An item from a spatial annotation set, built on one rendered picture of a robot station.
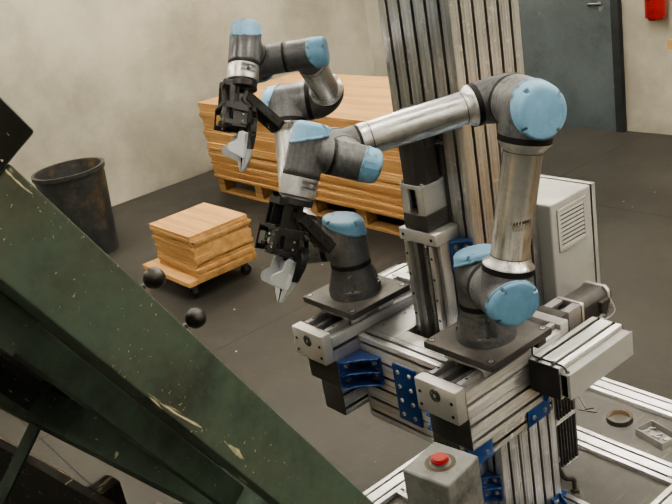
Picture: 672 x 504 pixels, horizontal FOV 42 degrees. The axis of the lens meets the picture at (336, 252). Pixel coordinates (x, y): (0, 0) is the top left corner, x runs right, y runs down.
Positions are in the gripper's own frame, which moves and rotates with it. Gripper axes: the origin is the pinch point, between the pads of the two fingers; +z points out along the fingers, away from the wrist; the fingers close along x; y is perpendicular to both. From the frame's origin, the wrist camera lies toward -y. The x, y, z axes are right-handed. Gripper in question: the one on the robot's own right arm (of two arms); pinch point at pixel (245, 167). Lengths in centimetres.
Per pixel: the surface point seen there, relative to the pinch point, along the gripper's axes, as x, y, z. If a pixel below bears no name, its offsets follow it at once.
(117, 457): 5, 25, 66
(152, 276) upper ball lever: 44, 32, 34
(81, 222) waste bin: -436, -48, -68
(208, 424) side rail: 60, 26, 58
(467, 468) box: 30, -43, 66
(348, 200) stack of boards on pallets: -327, -204, -87
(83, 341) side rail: 71, 48, 48
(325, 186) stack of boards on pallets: -346, -195, -99
